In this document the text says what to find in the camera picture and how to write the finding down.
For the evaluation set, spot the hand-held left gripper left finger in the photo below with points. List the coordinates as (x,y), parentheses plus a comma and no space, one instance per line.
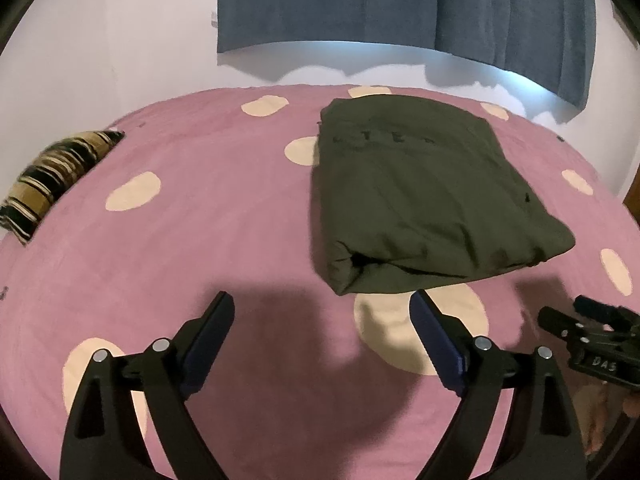
(210,345)

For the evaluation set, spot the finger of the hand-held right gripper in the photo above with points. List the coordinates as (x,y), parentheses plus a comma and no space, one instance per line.
(602,307)
(557,324)

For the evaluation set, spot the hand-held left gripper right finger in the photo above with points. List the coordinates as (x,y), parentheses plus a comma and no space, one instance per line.
(435,340)

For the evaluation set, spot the olive green jacket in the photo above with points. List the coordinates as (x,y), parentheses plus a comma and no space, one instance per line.
(415,185)

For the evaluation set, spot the person's right hand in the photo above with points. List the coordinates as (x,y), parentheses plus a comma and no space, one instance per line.
(595,415)

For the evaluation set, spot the pink polka-dot blanket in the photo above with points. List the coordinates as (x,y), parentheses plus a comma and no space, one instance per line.
(200,240)

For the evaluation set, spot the brown wooden door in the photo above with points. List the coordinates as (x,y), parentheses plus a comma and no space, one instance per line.
(631,190)

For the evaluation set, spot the striped yellow black pillow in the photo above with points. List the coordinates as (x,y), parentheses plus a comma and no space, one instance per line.
(50,180)

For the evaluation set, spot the blue curtain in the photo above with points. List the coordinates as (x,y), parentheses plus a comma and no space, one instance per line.
(350,0)

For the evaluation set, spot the small white wall fitting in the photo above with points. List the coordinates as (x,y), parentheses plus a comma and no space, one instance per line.
(214,20)

